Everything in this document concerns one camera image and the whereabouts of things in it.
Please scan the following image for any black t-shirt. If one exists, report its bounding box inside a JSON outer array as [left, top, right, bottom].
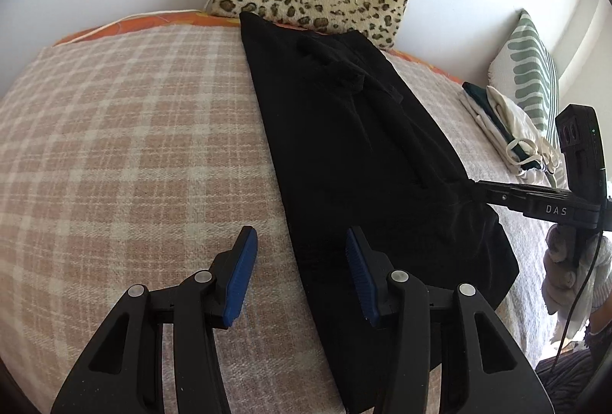
[[239, 12, 519, 413]]

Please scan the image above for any right gloved hand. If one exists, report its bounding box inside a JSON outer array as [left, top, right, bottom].
[[542, 224, 611, 319]]

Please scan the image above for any white floral folded garment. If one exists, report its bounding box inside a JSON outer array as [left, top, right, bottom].
[[459, 83, 567, 188]]

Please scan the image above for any dark green folded garment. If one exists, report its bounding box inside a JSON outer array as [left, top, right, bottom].
[[459, 82, 517, 176]]

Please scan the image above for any cream folded garment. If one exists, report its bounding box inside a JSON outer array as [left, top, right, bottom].
[[485, 86, 565, 182]]

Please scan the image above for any green striped white pillow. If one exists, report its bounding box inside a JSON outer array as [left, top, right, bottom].
[[488, 9, 560, 148]]

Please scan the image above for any pink plaid blanket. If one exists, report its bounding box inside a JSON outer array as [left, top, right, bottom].
[[0, 23, 565, 414]]

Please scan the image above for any orange floral bed sheet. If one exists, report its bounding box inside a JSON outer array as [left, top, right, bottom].
[[53, 9, 464, 85]]

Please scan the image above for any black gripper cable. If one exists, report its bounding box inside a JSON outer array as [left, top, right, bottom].
[[549, 229, 605, 372]]

